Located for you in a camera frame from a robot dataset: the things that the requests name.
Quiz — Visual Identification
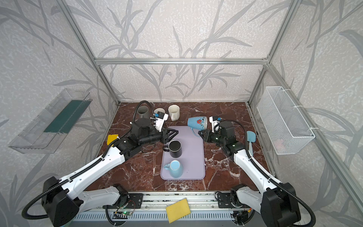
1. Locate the white wire basket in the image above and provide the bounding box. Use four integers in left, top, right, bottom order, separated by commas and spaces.
257, 86, 315, 155

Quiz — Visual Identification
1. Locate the lavender plastic tray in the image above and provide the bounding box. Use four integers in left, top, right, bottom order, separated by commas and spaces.
170, 126, 205, 180

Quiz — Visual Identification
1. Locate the green circuit board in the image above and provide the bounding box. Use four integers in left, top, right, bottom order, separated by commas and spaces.
113, 211, 133, 219

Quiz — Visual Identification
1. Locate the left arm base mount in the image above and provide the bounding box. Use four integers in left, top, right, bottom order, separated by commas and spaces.
117, 193, 144, 209

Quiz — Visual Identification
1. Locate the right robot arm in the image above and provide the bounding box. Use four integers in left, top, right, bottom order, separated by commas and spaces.
198, 120, 316, 227

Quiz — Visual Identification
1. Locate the clear plastic shelf bin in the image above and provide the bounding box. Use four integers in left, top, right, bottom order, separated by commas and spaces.
9, 89, 93, 154

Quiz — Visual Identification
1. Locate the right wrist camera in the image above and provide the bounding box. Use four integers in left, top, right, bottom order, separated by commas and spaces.
209, 116, 222, 132

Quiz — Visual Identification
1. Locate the lavender mug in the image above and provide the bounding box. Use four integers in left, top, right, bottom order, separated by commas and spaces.
154, 108, 165, 114

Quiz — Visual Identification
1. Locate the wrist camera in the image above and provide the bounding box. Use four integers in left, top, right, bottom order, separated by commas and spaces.
209, 116, 222, 132
153, 112, 169, 132

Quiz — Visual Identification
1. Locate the light blue spatula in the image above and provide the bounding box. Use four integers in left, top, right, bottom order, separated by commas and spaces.
247, 131, 256, 157

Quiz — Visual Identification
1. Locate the blue dotted square mug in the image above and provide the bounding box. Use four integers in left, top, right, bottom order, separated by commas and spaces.
187, 116, 208, 137

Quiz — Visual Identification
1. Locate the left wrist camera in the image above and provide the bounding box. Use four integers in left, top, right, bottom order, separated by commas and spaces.
153, 112, 169, 132

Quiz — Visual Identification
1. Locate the white faceted mug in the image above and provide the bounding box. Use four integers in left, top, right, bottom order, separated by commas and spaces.
168, 105, 180, 121

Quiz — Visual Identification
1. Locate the yellow spatula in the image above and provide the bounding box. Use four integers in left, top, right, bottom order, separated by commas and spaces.
107, 134, 119, 146

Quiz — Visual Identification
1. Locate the light blue mug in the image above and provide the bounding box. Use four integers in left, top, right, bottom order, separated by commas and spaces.
164, 160, 183, 178

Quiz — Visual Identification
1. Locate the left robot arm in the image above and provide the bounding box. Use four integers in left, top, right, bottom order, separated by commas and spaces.
21, 112, 179, 227

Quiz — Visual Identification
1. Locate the black mug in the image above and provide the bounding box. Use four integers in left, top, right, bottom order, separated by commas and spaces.
163, 140, 182, 159

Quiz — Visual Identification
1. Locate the yellow sponge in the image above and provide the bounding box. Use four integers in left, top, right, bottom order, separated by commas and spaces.
165, 198, 191, 224

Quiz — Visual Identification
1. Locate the grey mug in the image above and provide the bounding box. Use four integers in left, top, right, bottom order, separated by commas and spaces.
137, 106, 150, 119

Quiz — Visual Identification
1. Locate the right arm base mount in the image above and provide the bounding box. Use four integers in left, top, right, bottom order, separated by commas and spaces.
214, 191, 250, 210

